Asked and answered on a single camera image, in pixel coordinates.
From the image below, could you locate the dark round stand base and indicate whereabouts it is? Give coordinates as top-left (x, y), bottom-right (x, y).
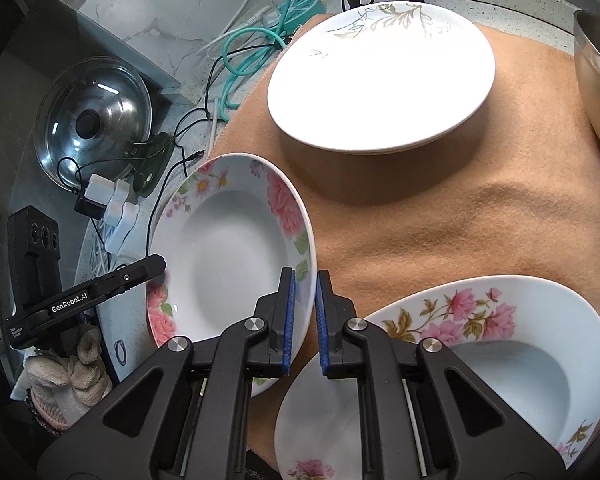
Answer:
top-left (129, 132), bottom-right (174, 197)

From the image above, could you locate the pink floral deep plate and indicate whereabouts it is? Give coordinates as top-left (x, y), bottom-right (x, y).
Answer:
top-left (146, 154), bottom-right (317, 397)
top-left (274, 347), bottom-right (381, 480)
top-left (362, 275), bottom-right (600, 472)

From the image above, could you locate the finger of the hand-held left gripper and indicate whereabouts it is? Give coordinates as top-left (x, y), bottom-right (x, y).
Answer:
top-left (96, 254), bottom-right (167, 307)

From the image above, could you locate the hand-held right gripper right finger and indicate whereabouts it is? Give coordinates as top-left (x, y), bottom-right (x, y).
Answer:
top-left (315, 269), bottom-right (573, 480)

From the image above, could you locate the black power brick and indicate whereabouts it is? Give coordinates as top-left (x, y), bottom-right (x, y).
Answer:
top-left (74, 187), bottom-right (106, 219)

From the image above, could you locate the white plate with leaf print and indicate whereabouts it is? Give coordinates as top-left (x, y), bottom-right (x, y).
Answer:
top-left (267, 2), bottom-right (496, 152)

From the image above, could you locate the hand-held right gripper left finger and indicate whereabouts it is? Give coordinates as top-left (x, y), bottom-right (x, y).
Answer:
top-left (37, 267), bottom-right (297, 480)

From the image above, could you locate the white power adapter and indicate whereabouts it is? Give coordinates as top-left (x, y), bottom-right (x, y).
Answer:
top-left (104, 182), bottom-right (140, 254)
top-left (86, 174), bottom-right (119, 211)

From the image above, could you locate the orange cloth mat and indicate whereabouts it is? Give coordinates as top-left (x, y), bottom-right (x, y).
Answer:
top-left (212, 10), bottom-right (600, 466)

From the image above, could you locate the person's left hand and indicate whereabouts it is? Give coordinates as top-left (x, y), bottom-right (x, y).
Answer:
top-left (22, 324), bottom-right (114, 432)

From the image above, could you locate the teal power strip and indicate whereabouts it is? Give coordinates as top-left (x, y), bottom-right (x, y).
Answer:
top-left (277, 0), bottom-right (327, 32)

